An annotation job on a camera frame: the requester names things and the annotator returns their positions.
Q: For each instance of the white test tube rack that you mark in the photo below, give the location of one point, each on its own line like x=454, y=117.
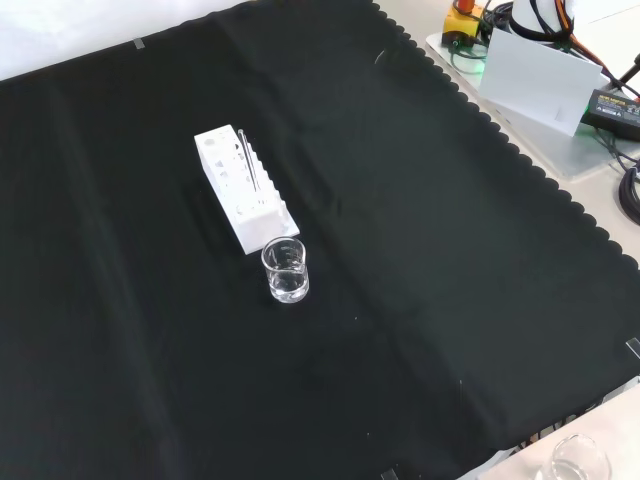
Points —
x=250, y=217

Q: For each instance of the small clear glass beaker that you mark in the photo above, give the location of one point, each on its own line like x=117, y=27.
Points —
x=286, y=289

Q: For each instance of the black cloth bench cover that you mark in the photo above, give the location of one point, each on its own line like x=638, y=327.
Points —
x=400, y=250

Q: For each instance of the yellow stop button box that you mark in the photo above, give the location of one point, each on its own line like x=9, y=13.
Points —
x=457, y=24

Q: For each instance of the pale white board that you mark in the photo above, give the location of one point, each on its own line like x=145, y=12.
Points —
x=535, y=75

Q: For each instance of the black power adapter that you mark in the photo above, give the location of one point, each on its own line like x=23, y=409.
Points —
x=612, y=107

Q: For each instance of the large clear glass vessel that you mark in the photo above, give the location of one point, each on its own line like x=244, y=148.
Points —
x=575, y=457

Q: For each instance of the grey metal base plate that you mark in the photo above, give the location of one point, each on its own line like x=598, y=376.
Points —
x=575, y=155

